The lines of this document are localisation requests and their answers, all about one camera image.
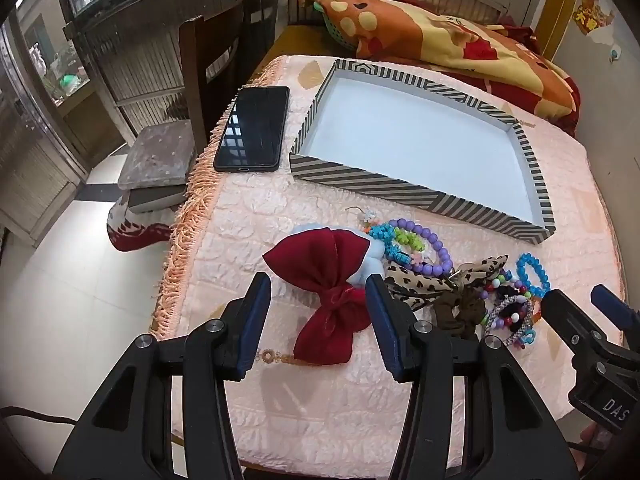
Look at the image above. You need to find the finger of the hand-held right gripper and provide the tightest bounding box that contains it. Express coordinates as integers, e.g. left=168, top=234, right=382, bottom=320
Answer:
left=590, top=284, right=637, bottom=353
left=541, top=289, right=609, bottom=362

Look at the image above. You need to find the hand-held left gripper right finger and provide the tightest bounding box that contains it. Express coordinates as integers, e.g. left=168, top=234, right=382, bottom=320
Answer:
left=365, top=274, right=581, bottom=480

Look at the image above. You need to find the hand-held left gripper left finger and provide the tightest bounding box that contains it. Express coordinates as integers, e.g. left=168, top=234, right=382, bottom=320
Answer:
left=52, top=271, right=273, bottom=480

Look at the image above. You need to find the leopard print hair bow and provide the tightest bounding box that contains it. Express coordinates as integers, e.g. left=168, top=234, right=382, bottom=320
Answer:
left=385, top=255, right=508, bottom=311

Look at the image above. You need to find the blue bead bracelet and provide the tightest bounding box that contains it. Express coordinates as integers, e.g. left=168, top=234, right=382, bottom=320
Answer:
left=515, top=252, right=551, bottom=298

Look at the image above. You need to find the pale blue fluffy scrunchie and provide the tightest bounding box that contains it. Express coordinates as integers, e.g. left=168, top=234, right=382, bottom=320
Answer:
left=292, top=222, right=388, bottom=288

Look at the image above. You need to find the multicolour bead bracelet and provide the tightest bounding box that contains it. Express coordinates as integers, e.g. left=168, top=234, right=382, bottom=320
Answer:
left=480, top=270, right=531, bottom=298

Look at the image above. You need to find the silver glitter hair tie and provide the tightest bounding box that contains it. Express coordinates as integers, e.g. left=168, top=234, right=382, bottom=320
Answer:
left=482, top=295, right=538, bottom=348

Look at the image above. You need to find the brown scrunchie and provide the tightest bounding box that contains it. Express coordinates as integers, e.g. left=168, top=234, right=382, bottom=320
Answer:
left=432, top=290, right=488, bottom=341

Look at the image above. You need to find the red fabric hair bow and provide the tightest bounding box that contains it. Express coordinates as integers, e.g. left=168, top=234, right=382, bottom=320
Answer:
left=262, top=227, right=373, bottom=365

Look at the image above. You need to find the striped cardboard tray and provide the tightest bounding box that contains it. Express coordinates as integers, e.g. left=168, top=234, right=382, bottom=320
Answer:
left=289, top=58, right=557, bottom=245

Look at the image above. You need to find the black scrunchie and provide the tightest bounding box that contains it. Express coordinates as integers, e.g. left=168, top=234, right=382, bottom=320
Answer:
left=495, top=285, right=532, bottom=331

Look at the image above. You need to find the red white patterned stool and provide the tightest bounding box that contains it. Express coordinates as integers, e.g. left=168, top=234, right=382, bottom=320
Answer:
left=106, top=195, right=176, bottom=252

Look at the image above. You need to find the thin grey seat cushion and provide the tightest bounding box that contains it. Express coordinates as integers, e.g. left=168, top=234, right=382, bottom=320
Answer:
left=127, top=185, right=188, bottom=211

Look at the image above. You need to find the black smartphone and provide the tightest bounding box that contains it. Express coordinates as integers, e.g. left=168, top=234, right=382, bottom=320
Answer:
left=213, top=86, right=291, bottom=173

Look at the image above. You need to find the dark wooden chair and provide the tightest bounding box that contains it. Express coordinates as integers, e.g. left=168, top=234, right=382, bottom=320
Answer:
left=179, top=0, right=261, bottom=146

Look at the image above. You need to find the green plastic basket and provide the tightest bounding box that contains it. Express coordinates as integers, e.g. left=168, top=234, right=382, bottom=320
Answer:
left=312, top=2, right=353, bottom=48

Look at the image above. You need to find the orange patterned quilt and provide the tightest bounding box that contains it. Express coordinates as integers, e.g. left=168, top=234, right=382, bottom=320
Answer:
left=295, top=0, right=581, bottom=136

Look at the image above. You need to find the glass display cabinet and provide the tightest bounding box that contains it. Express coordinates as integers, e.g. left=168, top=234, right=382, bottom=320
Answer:
left=0, top=5, right=98, bottom=233

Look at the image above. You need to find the wooden chair with cushion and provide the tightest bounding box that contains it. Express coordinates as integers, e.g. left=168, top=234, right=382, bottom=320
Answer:
left=55, top=0, right=261, bottom=136

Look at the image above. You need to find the green bead bracelet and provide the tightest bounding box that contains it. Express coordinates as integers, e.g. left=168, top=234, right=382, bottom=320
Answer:
left=392, top=227, right=426, bottom=252

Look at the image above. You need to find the teal bead bracelet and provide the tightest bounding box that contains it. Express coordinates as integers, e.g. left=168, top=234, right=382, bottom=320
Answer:
left=369, top=224, right=416, bottom=266

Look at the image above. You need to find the purple bead bracelet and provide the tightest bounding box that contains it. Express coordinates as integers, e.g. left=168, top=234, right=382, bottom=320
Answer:
left=387, top=218, right=453, bottom=278

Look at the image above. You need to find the black cable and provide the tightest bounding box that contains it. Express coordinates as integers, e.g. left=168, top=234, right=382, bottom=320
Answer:
left=0, top=405, right=78, bottom=427

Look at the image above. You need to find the red wall sticker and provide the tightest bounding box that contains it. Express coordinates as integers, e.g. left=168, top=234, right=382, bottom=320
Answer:
left=575, top=0, right=616, bottom=36

